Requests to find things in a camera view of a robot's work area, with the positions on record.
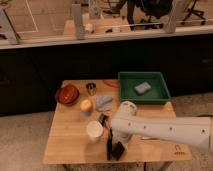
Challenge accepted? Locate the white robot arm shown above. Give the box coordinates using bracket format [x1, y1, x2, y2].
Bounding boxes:
[111, 101, 213, 152]

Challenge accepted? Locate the white paper cup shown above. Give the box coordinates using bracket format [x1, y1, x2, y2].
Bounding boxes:
[86, 121, 103, 142]

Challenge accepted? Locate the grey folded cloth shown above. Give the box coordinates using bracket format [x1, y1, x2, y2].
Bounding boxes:
[96, 95, 113, 112]

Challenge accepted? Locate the red yellow apple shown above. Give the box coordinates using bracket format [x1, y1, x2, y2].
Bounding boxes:
[80, 99, 93, 112]

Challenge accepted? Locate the orange carrot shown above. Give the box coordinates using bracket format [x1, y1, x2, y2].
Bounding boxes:
[103, 80, 119, 88]

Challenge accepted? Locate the green plastic tray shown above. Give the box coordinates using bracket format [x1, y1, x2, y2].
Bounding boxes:
[118, 72, 171, 105]

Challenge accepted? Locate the small metal cup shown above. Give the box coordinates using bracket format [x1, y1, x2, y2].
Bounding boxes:
[86, 82, 96, 96]

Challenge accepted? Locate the blue sponge in tray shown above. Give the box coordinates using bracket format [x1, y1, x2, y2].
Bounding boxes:
[134, 82, 151, 95]

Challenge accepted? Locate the brown wooden bowl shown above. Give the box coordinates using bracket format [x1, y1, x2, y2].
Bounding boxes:
[55, 84, 79, 105]

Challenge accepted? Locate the black office chair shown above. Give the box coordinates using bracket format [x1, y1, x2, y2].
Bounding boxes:
[126, 0, 207, 27]

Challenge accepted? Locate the black handled knife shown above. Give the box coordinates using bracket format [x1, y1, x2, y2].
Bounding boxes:
[107, 129, 113, 160]

